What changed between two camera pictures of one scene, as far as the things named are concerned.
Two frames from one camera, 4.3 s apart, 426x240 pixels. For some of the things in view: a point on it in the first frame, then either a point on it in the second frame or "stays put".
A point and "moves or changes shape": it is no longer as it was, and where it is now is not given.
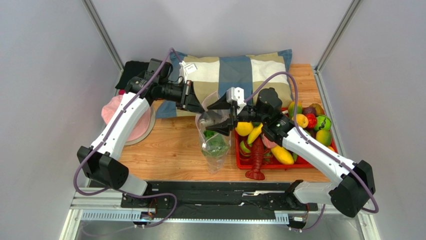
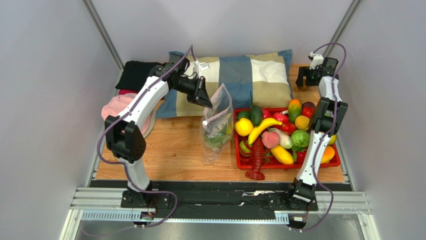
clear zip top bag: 215,146 moves or changes shape
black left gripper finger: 193,104 -> 203,98
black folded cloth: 131,69 stays put
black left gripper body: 182,91 -> 191,87
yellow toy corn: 282,155 stays put
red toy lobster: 258,156 stays put
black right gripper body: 233,113 -> 304,76
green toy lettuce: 215,145 moves or changes shape
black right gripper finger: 224,127 -> 302,73
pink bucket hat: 111,106 stays put
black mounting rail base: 220,199 stays put
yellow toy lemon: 244,128 stays put
